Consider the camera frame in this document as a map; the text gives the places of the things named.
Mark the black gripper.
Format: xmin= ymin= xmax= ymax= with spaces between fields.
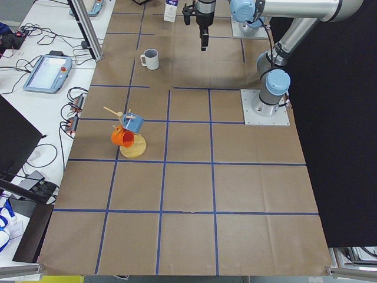
xmin=182 ymin=0 xmax=216 ymax=51

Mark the blue white milk carton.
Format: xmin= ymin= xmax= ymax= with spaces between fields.
xmin=164 ymin=0 xmax=178 ymax=22

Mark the white ceramic mug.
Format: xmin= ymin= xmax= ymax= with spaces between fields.
xmin=140 ymin=48 xmax=159 ymax=70

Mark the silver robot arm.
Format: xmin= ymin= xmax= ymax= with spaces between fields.
xmin=229 ymin=0 xmax=363 ymax=117

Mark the blue mug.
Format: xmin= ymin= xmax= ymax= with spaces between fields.
xmin=121 ymin=112 xmax=144 ymax=133

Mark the orange mug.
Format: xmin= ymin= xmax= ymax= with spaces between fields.
xmin=111 ymin=126 xmax=135 ymax=148

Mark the grey usb hub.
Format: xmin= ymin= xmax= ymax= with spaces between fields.
xmin=70 ymin=94 xmax=85 ymax=112

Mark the brown paper table cover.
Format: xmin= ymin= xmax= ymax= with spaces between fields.
xmin=39 ymin=1 xmax=331 ymax=276

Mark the blue teach pendant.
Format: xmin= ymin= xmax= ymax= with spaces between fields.
xmin=23 ymin=55 xmax=72 ymax=94

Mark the black monitor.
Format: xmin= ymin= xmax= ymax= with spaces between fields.
xmin=0 ymin=97 xmax=42 ymax=182

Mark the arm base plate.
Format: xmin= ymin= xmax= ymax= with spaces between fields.
xmin=231 ymin=17 xmax=268 ymax=40
xmin=240 ymin=89 xmax=290 ymax=126

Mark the aluminium frame post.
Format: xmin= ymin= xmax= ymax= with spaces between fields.
xmin=67 ymin=0 xmax=103 ymax=62

